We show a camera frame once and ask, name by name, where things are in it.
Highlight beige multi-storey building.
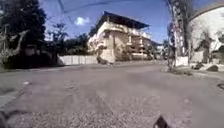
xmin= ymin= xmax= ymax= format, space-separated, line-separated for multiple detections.
xmin=87 ymin=10 xmax=158 ymax=64

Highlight grey asphalt road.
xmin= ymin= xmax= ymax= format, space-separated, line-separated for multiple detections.
xmin=0 ymin=61 xmax=224 ymax=128

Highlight white fence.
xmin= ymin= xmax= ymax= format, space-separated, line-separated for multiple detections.
xmin=57 ymin=54 xmax=99 ymax=66

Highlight utility pole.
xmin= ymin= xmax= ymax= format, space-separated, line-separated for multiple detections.
xmin=166 ymin=0 xmax=183 ymax=68

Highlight robot's own part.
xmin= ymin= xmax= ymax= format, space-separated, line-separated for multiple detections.
xmin=153 ymin=115 xmax=171 ymax=128

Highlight grey sidewalk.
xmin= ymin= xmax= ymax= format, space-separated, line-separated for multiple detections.
xmin=163 ymin=63 xmax=224 ymax=82

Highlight dark trees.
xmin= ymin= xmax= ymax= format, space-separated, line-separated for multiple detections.
xmin=0 ymin=0 xmax=91 ymax=69

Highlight white rounded building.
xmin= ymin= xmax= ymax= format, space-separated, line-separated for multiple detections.
xmin=188 ymin=3 xmax=224 ymax=64

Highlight bare pale tree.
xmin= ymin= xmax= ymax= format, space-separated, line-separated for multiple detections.
xmin=0 ymin=24 xmax=30 ymax=64

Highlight overhead wires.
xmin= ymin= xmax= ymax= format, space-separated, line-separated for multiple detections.
xmin=56 ymin=0 xmax=141 ymax=16

